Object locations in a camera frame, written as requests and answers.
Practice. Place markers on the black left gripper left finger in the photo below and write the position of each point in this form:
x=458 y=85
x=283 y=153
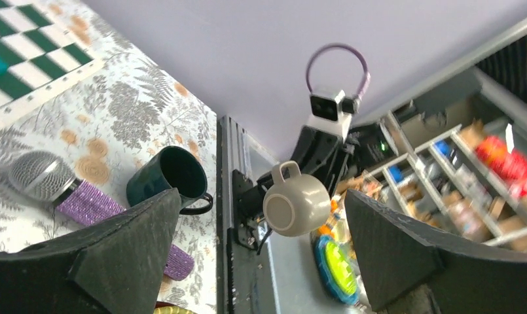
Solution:
x=115 y=266

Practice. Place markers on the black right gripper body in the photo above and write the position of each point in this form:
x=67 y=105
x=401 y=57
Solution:
x=323 y=155

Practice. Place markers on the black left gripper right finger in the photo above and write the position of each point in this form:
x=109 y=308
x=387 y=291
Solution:
x=408 y=266

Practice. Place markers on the cream ceramic cup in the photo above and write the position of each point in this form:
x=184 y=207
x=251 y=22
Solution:
x=296 y=203

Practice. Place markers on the dark green mug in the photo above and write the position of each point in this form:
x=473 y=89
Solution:
x=172 y=167

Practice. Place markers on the dark ribbed plate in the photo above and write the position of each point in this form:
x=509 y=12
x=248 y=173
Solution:
x=172 y=309

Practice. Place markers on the green blue round object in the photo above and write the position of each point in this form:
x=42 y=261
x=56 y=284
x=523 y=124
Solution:
x=335 y=270

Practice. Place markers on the purple glitter microphone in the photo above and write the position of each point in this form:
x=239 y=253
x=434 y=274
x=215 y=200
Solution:
x=46 y=177

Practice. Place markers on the cluttered storage shelf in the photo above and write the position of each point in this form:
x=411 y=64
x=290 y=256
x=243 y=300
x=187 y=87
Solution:
x=461 y=140

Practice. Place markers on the floral tablecloth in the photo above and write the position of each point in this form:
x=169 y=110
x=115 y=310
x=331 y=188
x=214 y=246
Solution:
x=105 y=128

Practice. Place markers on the green white chessboard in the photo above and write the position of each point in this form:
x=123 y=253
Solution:
x=46 y=58

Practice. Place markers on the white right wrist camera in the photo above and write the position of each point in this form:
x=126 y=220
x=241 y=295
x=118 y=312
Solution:
x=332 y=112

